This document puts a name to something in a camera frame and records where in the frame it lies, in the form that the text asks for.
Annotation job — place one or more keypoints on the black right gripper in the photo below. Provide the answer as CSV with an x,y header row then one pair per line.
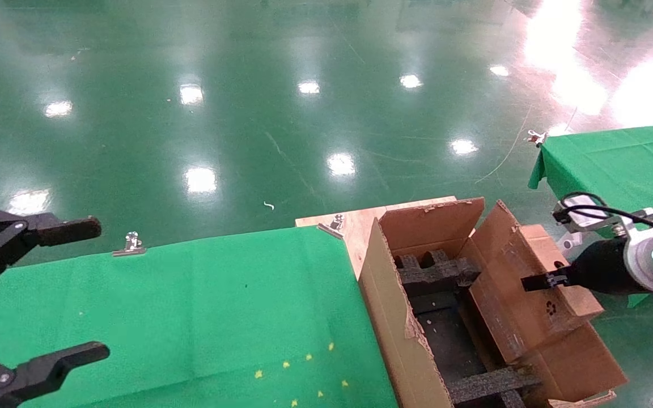
x,y
604,269

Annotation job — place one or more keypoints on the small brown cardboard box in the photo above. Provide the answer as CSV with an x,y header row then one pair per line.
x,y
525,323

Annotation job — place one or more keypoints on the large open cardboard carton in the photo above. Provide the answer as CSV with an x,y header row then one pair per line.
x,y
394,294

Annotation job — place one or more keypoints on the white table leg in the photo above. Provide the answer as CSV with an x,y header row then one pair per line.
x,y
570,242

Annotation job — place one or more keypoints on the silver binder clip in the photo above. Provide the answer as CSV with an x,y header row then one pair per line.
x,y
536,137
332,226
130,245

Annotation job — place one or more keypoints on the black foam insert block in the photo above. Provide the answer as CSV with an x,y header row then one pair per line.
x,y
485,385
434,275

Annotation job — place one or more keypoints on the black foam base pad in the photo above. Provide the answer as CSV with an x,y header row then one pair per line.
x,y
445,340

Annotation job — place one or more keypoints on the green table cloth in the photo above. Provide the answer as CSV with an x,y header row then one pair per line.
x,y
190,306
615,164

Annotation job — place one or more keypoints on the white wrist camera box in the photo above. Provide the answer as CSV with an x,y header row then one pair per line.
x,y
581,220

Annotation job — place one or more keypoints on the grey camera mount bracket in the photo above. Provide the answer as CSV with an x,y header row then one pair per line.
x,y
647,217

